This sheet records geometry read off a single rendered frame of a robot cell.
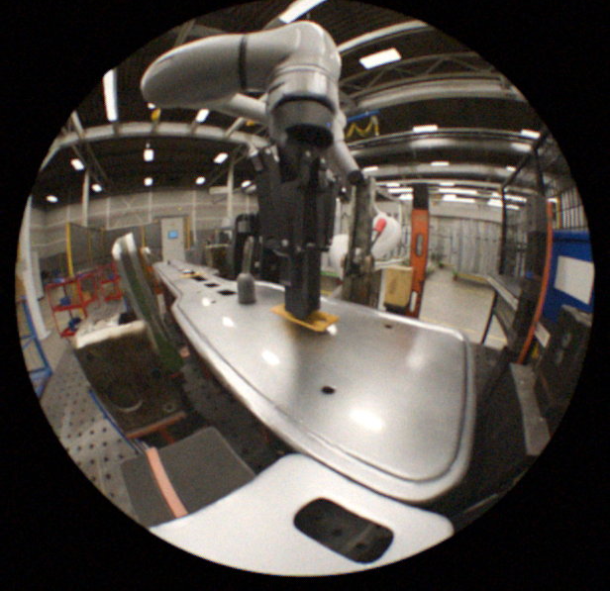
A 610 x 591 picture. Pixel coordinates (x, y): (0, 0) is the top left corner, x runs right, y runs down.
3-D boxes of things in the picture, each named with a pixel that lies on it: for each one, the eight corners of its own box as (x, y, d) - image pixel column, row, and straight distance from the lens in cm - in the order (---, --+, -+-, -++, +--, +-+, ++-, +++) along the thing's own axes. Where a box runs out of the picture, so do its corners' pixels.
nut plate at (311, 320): (268, 311, 25) (267, 302, 25) (289, 303, 27) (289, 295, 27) (321, 332, 20) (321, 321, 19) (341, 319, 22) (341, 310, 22)
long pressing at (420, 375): (148, 266, 133) (148, 263, 132) (179, 260, 135) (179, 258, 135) (448, 523, 14) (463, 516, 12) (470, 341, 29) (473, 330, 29)
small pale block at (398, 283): (355, 428, 49) (386, 267, 28) (361, 418, 51) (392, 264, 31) (367, 434, 49) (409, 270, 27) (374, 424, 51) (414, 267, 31)
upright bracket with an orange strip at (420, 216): (371, 421, 51) (410, 181, 32) (374, 417, 52) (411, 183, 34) (382, 426, 51) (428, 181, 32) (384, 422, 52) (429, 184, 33)
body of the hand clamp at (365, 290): (329, 406, 53) (340, 266, 34) (343, 391, 57) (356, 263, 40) (349, 416, 51) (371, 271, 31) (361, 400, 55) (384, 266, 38)
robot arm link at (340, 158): (362, 254, 109) (394, 236, 115) (376, 267, 96) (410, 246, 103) (288, 126, 96) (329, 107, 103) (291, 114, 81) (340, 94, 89)
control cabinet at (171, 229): (165, 276, 732) (161, 206, 736) (164, 274, 785) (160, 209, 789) (186, 272, 740) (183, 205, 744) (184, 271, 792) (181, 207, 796)
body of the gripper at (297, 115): (302, 138, 31) (302, 195, 28) (254, 118, 26) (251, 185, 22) (347, 122, 27) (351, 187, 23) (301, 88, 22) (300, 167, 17)
